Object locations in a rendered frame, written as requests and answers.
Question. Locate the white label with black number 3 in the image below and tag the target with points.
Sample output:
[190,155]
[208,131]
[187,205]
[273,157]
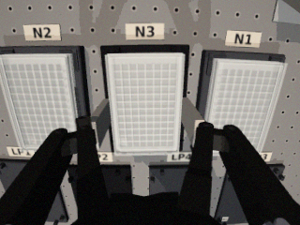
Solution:
[266,156]

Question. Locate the cream label reading lp1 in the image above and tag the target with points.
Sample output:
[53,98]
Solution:
[14,151]

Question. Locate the beige n1 label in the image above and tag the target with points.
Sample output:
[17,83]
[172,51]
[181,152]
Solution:
[242,39]

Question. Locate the beige n3 label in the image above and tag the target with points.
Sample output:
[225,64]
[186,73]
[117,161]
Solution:
[144,30]

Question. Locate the cream label reading lp4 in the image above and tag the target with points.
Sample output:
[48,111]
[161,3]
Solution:
[183,156]

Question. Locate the beige n2 deck label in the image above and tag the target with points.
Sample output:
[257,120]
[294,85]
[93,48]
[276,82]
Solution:
[42,32]

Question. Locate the grey base plate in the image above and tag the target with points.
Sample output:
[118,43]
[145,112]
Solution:
[202,24]

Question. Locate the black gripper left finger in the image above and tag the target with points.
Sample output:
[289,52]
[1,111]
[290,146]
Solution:
[29,198]

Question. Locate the cream label reading lp2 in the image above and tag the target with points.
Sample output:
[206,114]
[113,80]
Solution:
[105,156]

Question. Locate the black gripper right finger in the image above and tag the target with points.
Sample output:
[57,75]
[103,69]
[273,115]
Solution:
[264,200]

